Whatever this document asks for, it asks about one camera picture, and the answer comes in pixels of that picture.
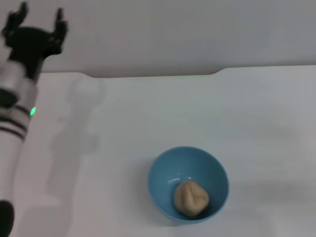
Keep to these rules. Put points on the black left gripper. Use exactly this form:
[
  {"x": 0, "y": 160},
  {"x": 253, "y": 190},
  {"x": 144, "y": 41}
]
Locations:
[{"x": 32, "y": 47}]

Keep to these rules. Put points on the blue bowl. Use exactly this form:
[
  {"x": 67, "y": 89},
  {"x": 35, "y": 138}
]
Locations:
[{"x": 170, "y": 202}]

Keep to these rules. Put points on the beige egg yolk pastry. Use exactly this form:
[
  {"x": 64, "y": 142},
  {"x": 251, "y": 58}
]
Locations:
[{"x": 191, "y": 198}]

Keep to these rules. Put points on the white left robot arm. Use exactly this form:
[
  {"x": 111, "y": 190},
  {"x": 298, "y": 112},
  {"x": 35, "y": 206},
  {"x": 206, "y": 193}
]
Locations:
[{"x": 14, "y": 128}]

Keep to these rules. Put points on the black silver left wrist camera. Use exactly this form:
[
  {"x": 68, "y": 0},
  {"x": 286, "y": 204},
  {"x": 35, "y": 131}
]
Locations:
[{"x": 6, "y": 98}]

